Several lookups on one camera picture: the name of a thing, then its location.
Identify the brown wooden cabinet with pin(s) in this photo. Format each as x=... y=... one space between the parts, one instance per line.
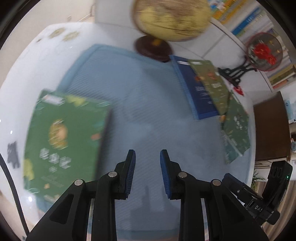
x=272 y=130

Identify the dark green plant book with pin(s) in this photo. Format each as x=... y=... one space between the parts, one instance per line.
x=235 y=130

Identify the olive green book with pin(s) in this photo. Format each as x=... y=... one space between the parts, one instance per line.
x=213 y=83

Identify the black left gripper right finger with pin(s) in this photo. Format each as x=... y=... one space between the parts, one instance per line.
x=208 y=205

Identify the yellow antique globe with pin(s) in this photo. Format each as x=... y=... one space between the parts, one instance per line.
x=174 y=21

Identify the upper shelf book row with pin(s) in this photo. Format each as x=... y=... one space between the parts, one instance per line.
x=244 y=19

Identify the round red flower ornament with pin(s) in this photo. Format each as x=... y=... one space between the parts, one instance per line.
x=264 y=51

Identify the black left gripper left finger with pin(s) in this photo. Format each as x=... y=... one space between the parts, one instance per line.
x=87 y=207

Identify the dark wooden globe base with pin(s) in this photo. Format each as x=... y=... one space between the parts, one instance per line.
x=153 y=48

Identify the dark blue book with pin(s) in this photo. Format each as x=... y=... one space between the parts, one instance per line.
x=199 y=100

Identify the blue desk mat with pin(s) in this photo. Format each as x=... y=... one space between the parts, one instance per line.
x=148 y=112

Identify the green flower cover book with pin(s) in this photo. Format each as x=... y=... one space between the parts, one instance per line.
x=63 y=144

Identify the black ornament stand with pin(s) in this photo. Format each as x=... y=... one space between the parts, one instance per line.
x=233 y=76

